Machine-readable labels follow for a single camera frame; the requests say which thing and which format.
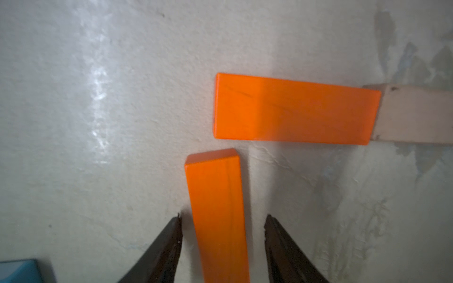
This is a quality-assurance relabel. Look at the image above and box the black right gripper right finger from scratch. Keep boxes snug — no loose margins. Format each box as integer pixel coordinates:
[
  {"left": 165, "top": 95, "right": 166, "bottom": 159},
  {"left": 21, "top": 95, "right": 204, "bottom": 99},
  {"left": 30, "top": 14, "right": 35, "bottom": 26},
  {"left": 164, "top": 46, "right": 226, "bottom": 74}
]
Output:
[{"left": 264, "top": 215, "right": 329, "bottom": 283}]

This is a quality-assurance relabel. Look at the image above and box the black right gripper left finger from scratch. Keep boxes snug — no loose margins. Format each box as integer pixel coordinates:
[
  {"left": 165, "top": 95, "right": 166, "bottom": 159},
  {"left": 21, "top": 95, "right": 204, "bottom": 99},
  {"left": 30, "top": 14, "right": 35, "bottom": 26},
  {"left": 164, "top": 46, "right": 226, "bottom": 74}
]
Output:
[{"left": 119, "top": 215, "right": 183, "bottom": 283}]

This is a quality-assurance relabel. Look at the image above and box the orange block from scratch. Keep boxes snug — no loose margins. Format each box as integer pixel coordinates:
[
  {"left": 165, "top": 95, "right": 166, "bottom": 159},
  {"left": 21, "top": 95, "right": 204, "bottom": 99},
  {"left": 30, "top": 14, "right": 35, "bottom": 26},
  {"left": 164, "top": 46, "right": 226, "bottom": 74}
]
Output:
[
  {"left": 213, "top": 73, "right": 381, "bottom": 145},
  {"left": 185, "top": 149, "right": 250, "bottom": 283}
]

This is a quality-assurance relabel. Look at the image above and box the light blue block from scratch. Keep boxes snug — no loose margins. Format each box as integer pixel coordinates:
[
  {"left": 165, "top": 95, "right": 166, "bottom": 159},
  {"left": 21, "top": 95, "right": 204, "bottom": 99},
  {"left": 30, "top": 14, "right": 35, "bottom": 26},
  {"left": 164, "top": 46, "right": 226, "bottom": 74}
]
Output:
[{"left": 1, "top": 259, "right": 44, "bottom": 283}]

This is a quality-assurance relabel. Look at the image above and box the natural wood block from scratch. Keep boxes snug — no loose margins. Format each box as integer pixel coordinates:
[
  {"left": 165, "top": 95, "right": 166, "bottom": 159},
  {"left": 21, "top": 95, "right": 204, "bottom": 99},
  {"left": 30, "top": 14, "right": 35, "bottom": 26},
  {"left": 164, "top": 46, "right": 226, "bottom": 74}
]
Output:
[{"left": 364, "top": 84, "right": 453, "bottom": 145}]

